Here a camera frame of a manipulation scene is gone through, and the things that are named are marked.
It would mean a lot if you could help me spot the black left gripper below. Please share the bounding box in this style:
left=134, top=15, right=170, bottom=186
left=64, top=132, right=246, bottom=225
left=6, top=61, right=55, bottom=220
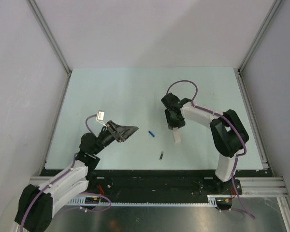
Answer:
left=92, top=120, right=138, bottom=155

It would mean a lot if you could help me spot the white remote control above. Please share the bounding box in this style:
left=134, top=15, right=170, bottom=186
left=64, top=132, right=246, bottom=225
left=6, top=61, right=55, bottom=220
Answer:
left=173, top=128, right=181, bottom=144

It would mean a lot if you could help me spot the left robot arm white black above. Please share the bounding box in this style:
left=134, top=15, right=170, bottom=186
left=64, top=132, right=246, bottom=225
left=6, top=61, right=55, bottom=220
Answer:
left=15, top=120, right=138, bottom=232

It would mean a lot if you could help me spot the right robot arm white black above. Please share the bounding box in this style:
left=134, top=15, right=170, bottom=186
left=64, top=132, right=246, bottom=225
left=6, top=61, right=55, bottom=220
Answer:
left=161, top=93, right=249, bottom=194

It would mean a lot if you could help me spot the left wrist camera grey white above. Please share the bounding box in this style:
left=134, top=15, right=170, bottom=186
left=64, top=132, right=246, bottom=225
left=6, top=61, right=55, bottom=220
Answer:
left=96, top=110, right=106, bottom=126

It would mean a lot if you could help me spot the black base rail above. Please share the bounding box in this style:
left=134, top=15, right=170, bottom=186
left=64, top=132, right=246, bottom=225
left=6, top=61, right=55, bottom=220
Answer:
left=38, top=169, right=274, bottom=204

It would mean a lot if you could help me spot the white slotted cable duct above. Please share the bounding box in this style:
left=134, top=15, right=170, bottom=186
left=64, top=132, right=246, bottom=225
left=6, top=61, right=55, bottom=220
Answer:
left=65, top=194, right=232, bottom=207

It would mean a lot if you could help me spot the right aluminium frame post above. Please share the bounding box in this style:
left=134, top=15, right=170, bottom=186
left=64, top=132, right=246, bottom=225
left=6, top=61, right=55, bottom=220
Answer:
left=237, top=0, right=285, bottom=75

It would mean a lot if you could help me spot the aluminium frame post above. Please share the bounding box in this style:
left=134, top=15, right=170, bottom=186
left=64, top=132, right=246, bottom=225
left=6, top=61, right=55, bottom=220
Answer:
left=26, top=0, right=72, bottom=77
left=237, top=0, right=285, bottom=75

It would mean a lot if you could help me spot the left aluminium frame post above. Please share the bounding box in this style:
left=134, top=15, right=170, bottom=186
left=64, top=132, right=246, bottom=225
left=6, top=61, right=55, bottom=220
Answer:
left=26, top=0, right=72, bottom=77

